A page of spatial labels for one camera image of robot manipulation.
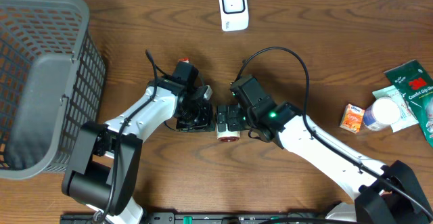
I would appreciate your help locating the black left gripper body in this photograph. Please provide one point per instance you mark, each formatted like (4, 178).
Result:
(195, 118)

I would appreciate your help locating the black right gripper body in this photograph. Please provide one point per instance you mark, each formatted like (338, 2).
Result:
(237, 118)

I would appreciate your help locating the red box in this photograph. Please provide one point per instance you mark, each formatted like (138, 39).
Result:
(186, 60)

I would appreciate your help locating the orange Kleenex tissue pack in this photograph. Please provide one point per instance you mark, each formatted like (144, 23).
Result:
(352, 118)

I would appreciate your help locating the white cotton swab tub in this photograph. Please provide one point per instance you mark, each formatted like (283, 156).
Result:
(381, 114)

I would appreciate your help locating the green 3M gloves package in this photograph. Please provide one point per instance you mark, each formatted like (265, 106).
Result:
(415, 85)

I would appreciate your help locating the green lid jar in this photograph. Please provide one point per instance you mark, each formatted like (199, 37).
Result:
(228, 136)

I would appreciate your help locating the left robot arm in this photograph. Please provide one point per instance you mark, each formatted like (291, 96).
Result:
(102, 170)

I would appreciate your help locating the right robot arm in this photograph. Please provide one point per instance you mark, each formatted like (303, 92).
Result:
(381, 193)

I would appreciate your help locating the white barcode scanner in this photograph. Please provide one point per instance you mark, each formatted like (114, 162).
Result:
(234, 15)

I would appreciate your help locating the grey plastic shopping basket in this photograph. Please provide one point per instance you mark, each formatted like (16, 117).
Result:
(52, 79)

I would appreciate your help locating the black mounting rail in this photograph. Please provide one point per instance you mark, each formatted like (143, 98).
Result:
(244, 218)

